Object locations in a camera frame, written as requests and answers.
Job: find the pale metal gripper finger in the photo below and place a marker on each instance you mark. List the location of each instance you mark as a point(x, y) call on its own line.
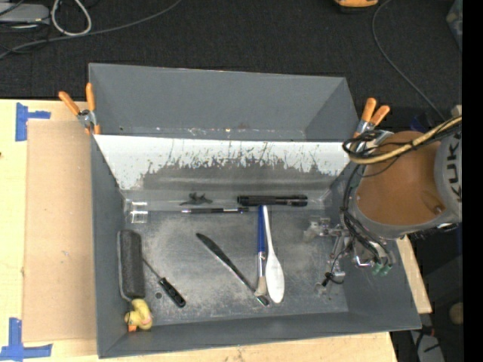
point(320, 224)
point(319, 234)

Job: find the white plastic spoon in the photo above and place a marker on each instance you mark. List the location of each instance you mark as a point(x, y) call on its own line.
point(274, 273)

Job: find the black plastic knife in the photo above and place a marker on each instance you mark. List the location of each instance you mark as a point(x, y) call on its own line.
point(222, 256)

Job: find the black pen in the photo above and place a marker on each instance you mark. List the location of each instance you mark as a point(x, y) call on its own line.
point(215, 210)

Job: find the grey metal bin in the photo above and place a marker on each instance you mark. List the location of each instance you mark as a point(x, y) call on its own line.
point(211, 104)

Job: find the clear plastic cube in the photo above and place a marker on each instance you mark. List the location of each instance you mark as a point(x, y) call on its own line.
point(136, 211)

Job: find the black paint roller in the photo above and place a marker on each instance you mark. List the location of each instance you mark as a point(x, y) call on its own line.
point(132, 262)

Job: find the yellow rubber duck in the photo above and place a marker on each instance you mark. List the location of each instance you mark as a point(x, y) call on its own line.
point(139, 316)

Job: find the brown cardboard board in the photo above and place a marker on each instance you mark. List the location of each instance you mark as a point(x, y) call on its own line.
point(56, 221)

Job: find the black cylinder on white bracket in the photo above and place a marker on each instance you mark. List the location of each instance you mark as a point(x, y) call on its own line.
point(334, 276)

